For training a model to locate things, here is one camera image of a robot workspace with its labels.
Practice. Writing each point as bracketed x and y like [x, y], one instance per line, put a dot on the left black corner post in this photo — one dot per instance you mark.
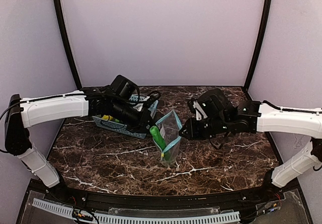
[66, 43]

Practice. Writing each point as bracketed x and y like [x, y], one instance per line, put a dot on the long green toy cucumber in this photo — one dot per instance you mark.
[158, 139]

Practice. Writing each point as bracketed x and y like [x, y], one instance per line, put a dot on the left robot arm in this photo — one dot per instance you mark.
[113, 100]

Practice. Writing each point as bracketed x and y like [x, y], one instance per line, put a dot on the right black corner post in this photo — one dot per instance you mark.
[258, 44]

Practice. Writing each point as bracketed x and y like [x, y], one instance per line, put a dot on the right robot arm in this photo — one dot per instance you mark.
[215, 114]

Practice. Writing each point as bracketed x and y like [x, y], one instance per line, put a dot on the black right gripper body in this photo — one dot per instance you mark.
[195, 128]

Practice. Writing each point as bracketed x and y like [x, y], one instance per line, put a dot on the clear zip top bag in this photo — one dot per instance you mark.
[169, 126]

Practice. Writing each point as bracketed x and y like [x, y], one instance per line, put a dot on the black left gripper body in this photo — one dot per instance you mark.
[145, 121]

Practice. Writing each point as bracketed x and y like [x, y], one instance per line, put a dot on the black front frame rail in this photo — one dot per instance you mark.
[244, 200]

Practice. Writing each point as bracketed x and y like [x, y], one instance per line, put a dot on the yellow toy banana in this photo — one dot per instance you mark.
[107, 117]

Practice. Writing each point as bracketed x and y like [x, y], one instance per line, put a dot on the black corner post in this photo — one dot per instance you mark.
[66, 43]
[258, 44]

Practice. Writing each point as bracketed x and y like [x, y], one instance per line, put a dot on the white slotted cable duct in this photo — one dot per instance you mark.
[122, 215]

